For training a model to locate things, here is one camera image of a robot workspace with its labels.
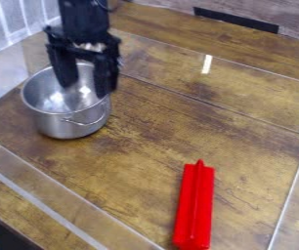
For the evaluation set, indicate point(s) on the silver metal pot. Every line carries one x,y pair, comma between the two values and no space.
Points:
66,113

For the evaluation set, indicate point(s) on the black strip on table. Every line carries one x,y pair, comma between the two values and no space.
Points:
219,16

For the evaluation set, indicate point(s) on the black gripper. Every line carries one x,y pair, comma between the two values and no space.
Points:
80,38

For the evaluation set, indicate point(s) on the clear acrylic front panel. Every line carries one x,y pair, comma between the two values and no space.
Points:
100,230

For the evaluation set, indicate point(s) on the red rectangular block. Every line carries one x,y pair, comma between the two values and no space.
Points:
194,215

